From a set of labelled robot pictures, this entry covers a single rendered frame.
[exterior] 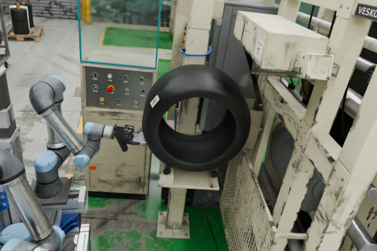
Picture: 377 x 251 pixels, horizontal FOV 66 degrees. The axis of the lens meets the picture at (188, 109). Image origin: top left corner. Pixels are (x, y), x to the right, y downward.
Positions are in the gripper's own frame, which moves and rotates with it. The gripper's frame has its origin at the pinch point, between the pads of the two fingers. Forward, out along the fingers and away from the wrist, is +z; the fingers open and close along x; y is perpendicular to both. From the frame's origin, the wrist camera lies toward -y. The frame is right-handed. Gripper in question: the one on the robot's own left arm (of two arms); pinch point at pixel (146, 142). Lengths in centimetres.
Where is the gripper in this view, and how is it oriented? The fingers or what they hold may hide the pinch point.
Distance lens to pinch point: 172.0
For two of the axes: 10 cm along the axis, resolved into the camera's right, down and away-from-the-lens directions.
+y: 2.4, -8.8, -4.2
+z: 9.7, 2.0, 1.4
